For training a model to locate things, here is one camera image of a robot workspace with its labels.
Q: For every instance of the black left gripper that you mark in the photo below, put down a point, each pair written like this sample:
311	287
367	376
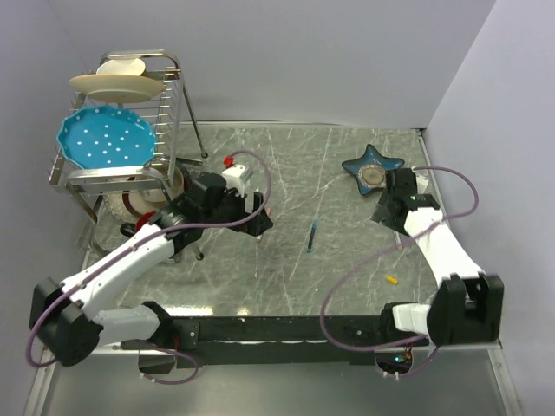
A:
243	215

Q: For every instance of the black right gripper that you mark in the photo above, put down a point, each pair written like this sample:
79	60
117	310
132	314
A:
381	214

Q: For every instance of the blue pen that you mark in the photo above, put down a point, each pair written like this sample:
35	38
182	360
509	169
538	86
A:
312	234

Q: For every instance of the white orange pen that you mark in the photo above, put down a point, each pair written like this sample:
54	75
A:
264	223

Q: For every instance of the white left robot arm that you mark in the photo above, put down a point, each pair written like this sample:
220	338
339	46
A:
70	318

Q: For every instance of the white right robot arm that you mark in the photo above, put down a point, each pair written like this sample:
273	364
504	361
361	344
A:
467	305

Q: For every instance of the blue star-shaped dish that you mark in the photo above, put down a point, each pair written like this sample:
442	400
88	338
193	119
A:
370	169

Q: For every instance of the red mug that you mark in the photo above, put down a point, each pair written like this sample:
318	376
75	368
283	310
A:
130	229

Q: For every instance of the white bowl brown rim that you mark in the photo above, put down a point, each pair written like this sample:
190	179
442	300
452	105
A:
155	196

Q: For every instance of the metal dish rack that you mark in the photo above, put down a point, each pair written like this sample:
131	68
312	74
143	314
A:
95	191

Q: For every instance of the blue polka dot plate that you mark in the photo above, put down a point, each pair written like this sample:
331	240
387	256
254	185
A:
105	137

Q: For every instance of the small cream plate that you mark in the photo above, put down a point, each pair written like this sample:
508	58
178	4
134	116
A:
122	67

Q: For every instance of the large cream plate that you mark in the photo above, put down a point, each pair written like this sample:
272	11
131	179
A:
117	88

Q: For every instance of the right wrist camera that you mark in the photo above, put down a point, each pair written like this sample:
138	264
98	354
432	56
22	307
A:
422	181

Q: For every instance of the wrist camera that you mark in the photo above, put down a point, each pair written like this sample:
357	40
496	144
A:
236	173
422	181

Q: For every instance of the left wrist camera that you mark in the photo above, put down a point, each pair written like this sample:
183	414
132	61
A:
236	173

